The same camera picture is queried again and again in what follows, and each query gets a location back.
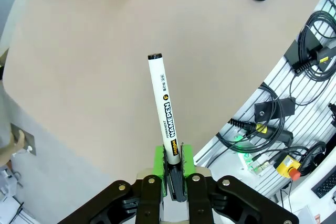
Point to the bystander hand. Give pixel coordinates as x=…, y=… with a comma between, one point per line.
x=19, y=139

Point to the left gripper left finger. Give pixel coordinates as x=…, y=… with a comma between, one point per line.
x=157, y=171

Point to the black computer keyboard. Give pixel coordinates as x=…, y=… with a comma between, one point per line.
x=325, y=186

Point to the black flat mounting plate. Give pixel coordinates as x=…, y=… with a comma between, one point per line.
x=295, y=51

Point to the green-lit connector block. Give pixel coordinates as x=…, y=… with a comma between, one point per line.
x=244, y=159

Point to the white permanent marker black cap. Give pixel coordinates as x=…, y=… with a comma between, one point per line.
x=164, y=103

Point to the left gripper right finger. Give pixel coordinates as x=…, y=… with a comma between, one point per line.
x=190, y=166

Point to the metal bracket plate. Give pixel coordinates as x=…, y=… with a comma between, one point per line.
x=29, y=140

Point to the yellow emergency stop button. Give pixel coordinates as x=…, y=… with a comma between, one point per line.
x=284, y=165

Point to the black bracket with hole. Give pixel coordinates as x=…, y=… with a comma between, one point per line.
x=263, y=110

